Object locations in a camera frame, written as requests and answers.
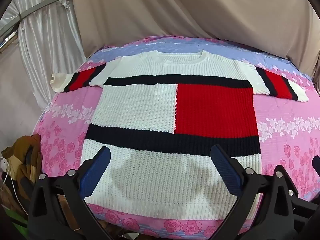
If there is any pink floral blanket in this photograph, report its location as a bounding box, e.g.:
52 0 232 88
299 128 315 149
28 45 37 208
32 35 320 238

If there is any beige backdrop cloth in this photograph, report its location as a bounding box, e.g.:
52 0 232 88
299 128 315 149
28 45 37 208
0 0 320 145

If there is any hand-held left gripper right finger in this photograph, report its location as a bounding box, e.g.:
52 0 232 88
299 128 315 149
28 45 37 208
210 144 299 240

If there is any brown cloth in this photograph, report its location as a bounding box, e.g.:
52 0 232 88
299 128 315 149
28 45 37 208
1 134 44 210

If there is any white charger cable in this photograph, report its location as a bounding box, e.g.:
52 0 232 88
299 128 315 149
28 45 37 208
0 156 28 215

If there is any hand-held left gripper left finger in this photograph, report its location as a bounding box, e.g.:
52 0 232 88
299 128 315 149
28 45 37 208
27 145 112 240

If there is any white red black knit sweater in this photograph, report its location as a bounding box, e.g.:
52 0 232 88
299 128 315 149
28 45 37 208
49 50 309 220

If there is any grey metal pole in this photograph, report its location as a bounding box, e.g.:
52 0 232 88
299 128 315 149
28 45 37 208
0 0 72 40

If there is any white satin curtain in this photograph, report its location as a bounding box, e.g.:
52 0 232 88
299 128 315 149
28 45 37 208
15 0 87 100

